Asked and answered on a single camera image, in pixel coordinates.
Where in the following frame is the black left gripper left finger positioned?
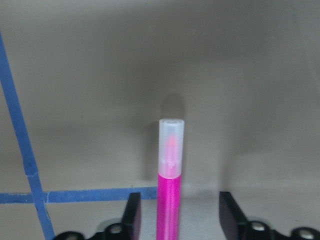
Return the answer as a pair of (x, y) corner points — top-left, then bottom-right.
(121, 192), (141, 240)

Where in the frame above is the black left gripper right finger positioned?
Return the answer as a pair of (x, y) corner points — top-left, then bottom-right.
(219, 191), (249, 240)

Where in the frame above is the pink highlighter pen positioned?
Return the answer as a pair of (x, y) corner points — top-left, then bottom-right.
(156, 118), (185, 240)

